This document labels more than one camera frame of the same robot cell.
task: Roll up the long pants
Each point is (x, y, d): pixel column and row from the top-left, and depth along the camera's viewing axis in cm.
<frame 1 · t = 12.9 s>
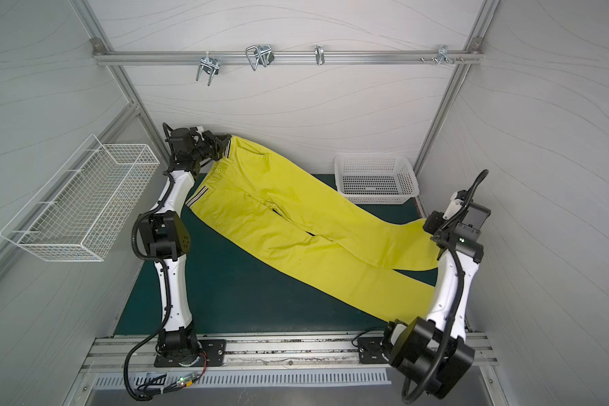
left hand: (232, 132, 92), fingers closed
right hand: (440, 216, 76), fingers closed
yellow long pants: (252, 189, 107), point 9 cm above the table
white plastic perforated basket: (380, 182, 121), on the table

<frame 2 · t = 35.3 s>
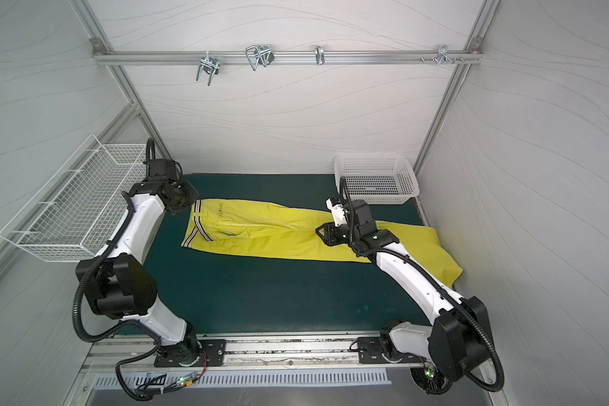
left hand: (193, 196, 86), fingers closed
right hand: (321, 227, 81), fingers open
yellow long pants: (262, 229, 93), point 10 cm above the table
the other named things where they were.

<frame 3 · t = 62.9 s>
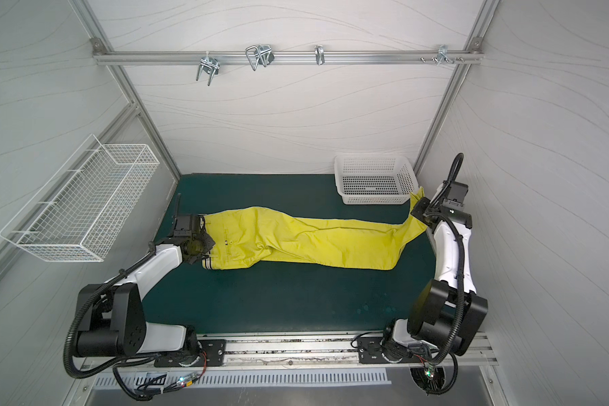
left hand: (208, 243, 91), fingers closed
right hand: (422, 207, 82), fingers closed
yellow long pants: (240, 238, 100), point 2 cm above the table
the other named things where they were.

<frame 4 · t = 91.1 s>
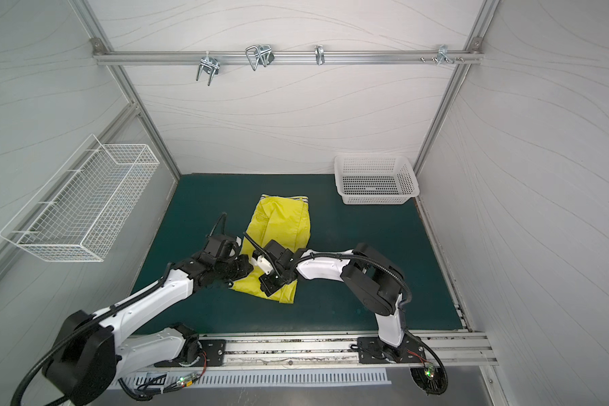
left hand: (254, 268, 84), fingers closed
right hand: (261, 286, 85), fingers closed
yellow long pants: (282, 218, 104), point 4 cm above the table
the other named things where they were.

